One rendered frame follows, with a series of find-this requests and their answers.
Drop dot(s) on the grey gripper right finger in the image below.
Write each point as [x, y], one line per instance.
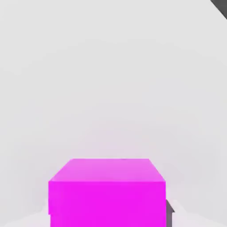
[169, 216]

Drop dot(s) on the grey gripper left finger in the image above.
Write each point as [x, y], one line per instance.
[42, 221]

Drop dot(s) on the small magenta cube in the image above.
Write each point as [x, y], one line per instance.
[107, 200]

